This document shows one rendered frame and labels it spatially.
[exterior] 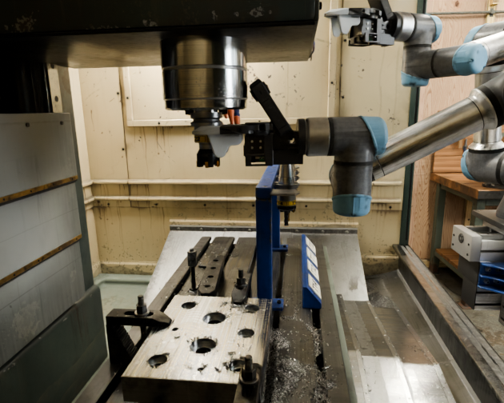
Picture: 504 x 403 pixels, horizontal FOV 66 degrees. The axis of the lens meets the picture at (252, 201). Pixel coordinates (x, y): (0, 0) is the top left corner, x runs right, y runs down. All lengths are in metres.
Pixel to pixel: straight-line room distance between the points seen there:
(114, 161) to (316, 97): 0.99
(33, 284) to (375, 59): 1.47
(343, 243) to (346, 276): 0.19
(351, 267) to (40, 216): 1.18
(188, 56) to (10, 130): 0.44
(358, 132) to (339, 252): 1.06
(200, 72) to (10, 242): 0.55
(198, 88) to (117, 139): 1.29
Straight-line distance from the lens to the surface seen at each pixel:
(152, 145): 1.89
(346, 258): 1.74
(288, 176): 1.00
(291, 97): 1.75
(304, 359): 0.89
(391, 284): 1.84
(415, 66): 1.22
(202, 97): 0.69
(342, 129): 0.75
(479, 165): 1.60
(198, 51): 0.70
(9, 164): 0.96
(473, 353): 1.20
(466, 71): 1.16
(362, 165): 0.76
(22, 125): 1.00
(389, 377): 1.12
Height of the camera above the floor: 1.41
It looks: 13 degrees down
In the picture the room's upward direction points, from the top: 1 degrees counter-clockwise
